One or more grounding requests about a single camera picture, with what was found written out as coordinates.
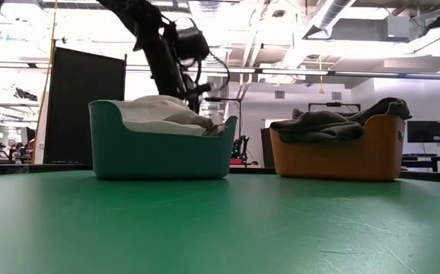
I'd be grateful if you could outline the yellow hanging pendant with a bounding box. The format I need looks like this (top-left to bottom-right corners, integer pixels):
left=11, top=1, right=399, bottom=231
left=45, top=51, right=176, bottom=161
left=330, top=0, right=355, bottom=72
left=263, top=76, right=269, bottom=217
left=317, top=56, right=327, bottom=95

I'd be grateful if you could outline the dark grey waffle towel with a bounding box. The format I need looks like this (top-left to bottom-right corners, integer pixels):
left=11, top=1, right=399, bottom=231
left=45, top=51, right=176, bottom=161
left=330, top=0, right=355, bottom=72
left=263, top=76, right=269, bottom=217
left=269, top=97, right=413, bottom=145

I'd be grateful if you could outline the black computer monitor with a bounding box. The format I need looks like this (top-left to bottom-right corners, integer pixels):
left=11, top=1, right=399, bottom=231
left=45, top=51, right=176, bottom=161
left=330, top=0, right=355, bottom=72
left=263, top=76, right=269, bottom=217
left=407, top=119, right=440, bottom=145

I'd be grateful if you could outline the black upright panel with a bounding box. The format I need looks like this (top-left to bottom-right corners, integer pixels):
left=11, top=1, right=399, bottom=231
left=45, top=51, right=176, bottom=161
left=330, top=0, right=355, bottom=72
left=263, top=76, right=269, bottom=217
left=43, top=39, right=128, bottom=166

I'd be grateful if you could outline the teal plastic basket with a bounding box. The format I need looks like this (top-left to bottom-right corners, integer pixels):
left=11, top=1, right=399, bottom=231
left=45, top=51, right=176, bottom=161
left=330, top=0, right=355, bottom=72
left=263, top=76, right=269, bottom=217
left=88, top=99, right=239, bottom=181

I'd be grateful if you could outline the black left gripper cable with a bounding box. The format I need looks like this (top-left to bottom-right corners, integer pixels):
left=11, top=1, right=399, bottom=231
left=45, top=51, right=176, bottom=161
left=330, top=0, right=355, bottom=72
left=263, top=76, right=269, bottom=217
left=193, top=49, right=231, bottom=94

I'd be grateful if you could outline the small black panel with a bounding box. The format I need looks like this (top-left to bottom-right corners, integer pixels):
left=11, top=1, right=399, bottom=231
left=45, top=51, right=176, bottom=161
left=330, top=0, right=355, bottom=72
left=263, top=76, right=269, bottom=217
left=260, top=126, right=278, bottom=169

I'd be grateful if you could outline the orange plastic basket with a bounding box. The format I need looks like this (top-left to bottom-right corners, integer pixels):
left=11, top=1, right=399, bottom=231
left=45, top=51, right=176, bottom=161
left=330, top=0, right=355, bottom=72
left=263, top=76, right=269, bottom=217
left=269, top=114, right=407, bottom=182

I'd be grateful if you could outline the black background table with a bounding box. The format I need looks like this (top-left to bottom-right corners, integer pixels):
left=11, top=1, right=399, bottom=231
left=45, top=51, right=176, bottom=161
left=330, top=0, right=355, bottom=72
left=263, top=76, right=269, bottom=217
left=400, top=151, right=440, bottom=173

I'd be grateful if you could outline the cluttered workbench equipment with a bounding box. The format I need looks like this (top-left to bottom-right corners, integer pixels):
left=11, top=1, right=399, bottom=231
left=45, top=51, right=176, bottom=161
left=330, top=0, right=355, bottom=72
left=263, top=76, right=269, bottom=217
left=0, top=127, right=37, bottom=165

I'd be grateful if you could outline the white waffle towel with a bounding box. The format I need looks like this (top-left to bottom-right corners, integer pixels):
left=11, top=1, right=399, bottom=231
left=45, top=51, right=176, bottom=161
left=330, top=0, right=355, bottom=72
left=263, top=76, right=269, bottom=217
left=109, top=94, right=191, bottom=123

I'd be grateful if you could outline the black aluminium table frame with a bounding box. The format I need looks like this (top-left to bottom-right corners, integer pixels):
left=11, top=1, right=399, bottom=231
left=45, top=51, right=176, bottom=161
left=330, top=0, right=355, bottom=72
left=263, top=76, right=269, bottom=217
left=0, top=162, right=440, bottom=184

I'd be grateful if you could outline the black background bar frame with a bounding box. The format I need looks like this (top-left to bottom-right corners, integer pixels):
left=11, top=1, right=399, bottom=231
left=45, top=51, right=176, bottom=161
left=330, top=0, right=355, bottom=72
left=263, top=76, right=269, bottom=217
left=308, top=101, right=362, bottom=113

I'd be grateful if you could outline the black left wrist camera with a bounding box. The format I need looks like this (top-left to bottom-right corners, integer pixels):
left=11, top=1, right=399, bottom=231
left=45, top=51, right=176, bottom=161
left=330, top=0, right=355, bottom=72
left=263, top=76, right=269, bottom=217
left=173, top=18, right=211, bottom=62

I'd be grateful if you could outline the red robot base plate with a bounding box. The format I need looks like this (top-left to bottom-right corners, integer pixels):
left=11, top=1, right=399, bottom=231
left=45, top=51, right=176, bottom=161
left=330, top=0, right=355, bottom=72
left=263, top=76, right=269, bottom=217
left=228, top=158, right=260, bottom=167

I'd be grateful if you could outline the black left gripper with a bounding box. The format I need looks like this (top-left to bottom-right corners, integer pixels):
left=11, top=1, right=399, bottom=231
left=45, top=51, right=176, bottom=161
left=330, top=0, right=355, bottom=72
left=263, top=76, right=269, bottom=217
left=142, top=34, right=213, bottom=113

